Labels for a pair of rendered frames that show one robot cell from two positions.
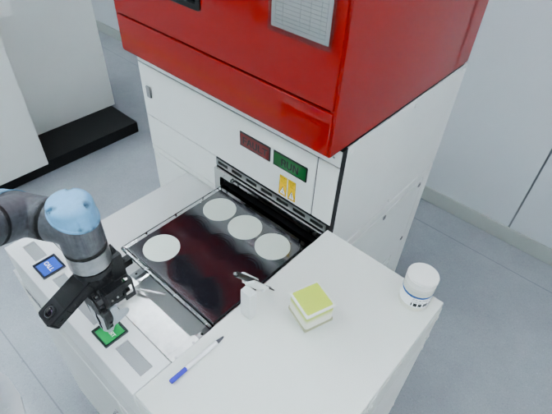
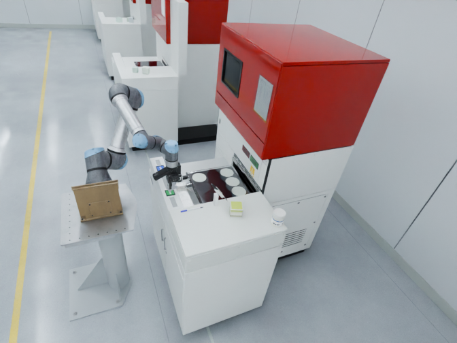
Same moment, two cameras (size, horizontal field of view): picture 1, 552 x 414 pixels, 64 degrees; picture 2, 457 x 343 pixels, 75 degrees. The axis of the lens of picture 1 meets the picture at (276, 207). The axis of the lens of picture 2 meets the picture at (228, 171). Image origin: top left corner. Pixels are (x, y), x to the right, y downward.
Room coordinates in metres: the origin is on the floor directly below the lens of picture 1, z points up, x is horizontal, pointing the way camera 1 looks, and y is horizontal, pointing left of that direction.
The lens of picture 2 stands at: (-0.64, -0.51, 2.25)
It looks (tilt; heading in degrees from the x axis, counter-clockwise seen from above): 38 degrees down; 22
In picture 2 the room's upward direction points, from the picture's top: 8 degrees clockwise
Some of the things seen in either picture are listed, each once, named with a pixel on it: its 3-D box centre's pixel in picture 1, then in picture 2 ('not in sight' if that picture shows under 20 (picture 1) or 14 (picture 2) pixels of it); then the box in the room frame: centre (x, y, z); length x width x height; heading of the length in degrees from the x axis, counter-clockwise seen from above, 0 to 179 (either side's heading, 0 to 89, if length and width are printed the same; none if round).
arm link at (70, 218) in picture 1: (75, 223); (171, 150); (0.52, 0.34, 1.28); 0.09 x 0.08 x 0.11; 79
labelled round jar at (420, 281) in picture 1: (418, 287); (277, 218); (0.63, -0.34, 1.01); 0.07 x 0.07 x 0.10
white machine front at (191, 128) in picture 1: (227, 149); (238, 150); (1.12, 0.16, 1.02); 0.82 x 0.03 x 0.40; 50
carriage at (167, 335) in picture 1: (143, 317); (182, 196); (0.61, 0.31, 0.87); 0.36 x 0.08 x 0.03; 50
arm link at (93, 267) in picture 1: (87, 254); (171, 161); (0.52, 0.34, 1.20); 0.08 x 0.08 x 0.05
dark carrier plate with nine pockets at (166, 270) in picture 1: (217, 247); (218, 184); (0.82, 0.16, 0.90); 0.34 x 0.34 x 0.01; 50
